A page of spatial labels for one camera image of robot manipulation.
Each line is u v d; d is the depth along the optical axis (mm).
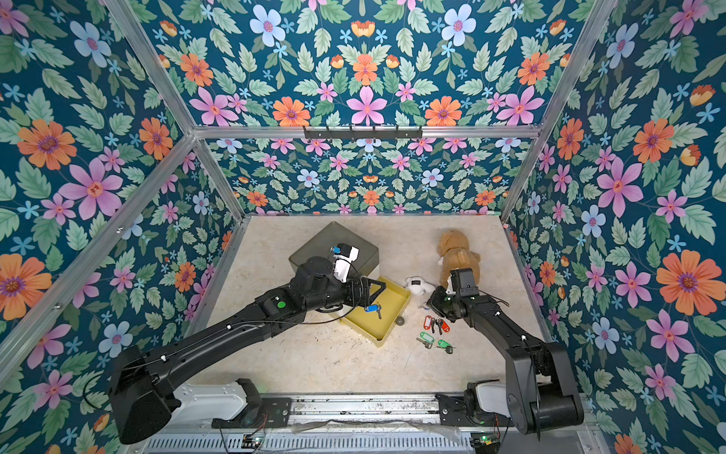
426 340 862
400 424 729
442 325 888
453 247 1001
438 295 802
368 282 633
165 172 821
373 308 933
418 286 948
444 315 797
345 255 651
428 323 906
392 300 923
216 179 1067
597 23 692
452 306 677
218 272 1077
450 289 745
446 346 861
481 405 624
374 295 660
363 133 930
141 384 390
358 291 636
